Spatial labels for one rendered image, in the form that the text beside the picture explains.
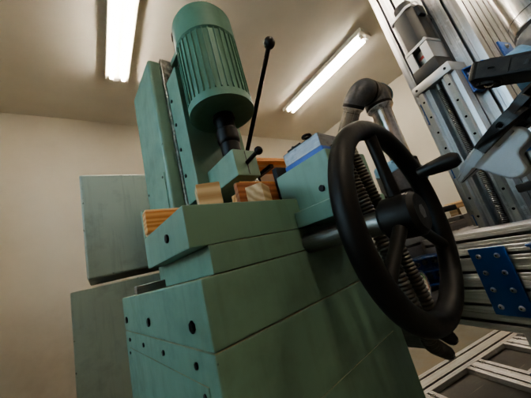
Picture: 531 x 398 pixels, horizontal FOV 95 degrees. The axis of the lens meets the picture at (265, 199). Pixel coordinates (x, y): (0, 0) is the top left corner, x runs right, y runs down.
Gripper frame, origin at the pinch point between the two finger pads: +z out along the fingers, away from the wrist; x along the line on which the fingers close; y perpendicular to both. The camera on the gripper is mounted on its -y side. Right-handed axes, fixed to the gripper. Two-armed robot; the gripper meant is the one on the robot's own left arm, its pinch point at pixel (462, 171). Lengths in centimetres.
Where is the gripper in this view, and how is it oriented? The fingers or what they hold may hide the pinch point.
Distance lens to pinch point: 46.6
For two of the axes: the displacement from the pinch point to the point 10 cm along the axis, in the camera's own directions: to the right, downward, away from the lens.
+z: -3.7, 7.5, 5.5
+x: 8.0, -0.4, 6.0
